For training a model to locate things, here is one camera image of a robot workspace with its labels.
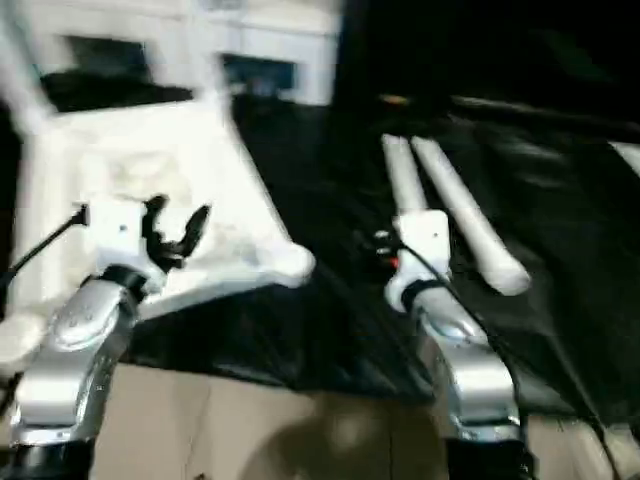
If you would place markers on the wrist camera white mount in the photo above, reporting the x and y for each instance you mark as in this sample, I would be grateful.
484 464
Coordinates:
120 235
425 240

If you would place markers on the white flat board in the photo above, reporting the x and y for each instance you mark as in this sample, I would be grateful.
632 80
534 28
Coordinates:
627 157

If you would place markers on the black table mat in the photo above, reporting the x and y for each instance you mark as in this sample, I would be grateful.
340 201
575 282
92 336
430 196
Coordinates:
325 325

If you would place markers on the small yellow tag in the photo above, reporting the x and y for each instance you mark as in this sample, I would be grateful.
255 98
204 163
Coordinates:
395 98

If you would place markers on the white glass-door cabinet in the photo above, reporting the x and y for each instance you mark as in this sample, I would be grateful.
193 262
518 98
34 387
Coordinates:
200 25

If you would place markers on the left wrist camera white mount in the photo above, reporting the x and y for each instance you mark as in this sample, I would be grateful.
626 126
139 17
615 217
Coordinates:
120 235

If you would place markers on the white plastic table top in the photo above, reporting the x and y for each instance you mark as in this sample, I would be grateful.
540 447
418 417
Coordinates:
175 165

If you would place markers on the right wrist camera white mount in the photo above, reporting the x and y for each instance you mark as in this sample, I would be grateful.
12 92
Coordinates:
425 240

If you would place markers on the black long bar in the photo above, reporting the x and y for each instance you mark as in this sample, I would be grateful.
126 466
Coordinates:
540 110

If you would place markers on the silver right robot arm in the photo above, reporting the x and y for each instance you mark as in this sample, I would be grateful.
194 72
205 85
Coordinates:
465 350

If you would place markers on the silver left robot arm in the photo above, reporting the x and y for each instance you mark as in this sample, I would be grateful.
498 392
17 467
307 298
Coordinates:
75 325

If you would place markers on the white plastic table leg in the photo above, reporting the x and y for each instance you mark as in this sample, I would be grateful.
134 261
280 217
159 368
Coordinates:
465 210
216 90
405 175
25 100

